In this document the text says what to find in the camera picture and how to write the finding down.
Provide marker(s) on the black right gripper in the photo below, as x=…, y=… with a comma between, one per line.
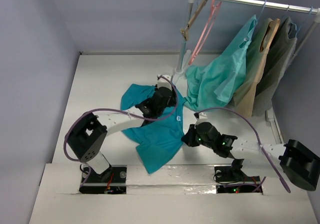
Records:
x=191, y=137

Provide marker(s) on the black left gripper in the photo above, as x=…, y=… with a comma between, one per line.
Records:
x=170, y=103

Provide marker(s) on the teal blue t-shirt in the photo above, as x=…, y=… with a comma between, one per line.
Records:
x=159, y=141

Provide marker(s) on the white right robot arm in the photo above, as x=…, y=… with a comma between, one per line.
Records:
x=293, y=161

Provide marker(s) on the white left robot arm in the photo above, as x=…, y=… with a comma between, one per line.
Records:
x=83, y=141

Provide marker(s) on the olive tan hanging shirt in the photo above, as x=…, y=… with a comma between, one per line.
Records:
x=256, y=56

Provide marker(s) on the mint green hanging shirt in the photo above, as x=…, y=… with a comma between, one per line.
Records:
x=213, y=85

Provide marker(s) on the beige wooden clip hanger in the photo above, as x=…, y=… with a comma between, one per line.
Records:
x=184, y=31

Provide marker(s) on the pink plastic hanger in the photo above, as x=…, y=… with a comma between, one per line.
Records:
x=214, y=10

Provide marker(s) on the grey hanging shirt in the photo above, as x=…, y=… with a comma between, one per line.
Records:
x=277, y=61

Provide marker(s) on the white metal clothes rack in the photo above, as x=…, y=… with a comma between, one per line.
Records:
x=194, y=9

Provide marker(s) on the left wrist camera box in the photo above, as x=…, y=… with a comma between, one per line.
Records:
x=164, y=82

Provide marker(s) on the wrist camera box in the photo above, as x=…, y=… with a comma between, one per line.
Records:
x=200, y=117
x=164, y=82

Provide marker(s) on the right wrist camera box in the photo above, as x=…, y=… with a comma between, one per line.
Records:
x=200, y=117

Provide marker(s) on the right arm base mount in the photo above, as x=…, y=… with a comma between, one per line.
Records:
x=231, y=179

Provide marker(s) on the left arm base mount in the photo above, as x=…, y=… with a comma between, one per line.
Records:
x=112, y=181

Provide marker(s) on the blue wire hanger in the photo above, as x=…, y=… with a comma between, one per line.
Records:
x=262, y=9
x=296, y=22

